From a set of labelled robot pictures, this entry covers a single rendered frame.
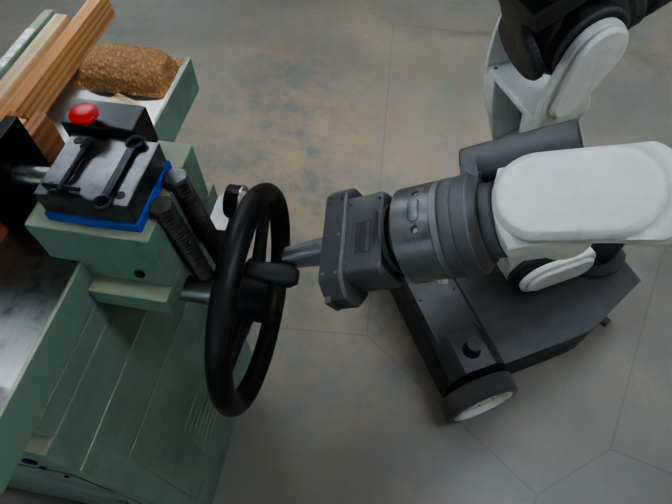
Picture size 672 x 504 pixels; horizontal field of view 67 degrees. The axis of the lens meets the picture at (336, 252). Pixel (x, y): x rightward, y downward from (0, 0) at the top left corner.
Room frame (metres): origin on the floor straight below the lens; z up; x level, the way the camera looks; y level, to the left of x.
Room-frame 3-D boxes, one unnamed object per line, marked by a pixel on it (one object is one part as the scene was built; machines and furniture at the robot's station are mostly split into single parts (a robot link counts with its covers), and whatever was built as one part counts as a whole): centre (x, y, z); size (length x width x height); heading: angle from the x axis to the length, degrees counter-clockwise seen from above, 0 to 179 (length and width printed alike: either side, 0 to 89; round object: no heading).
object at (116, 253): (0.36, 0.24, 0.91); 0.15 x 0.14 x 0.09; 170
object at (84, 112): (0.40, 0.26, 1.02); 0.03 x 0.03 x 0.01
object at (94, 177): (0.37, 0.24, 0.99); 0.13 x 0.11 x 0.06; 170
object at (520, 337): (0.73, -0.50, 0.19); 0.64 x 0.52 x 0.33; 110
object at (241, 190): (0.58, 0.19, 0.65); 0.06 x 0.04 x 0.08; 170
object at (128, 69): (0.62, 0.30, 0.92); 0.14 x 0.09 x 0.04; 80
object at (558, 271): (0.74, -0.53, 0.28); 0.21 x 0.20 x 0.13; 110
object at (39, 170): (0.38, 0.33, 0.95); 0.09 x 0.07 x 0.09; 170
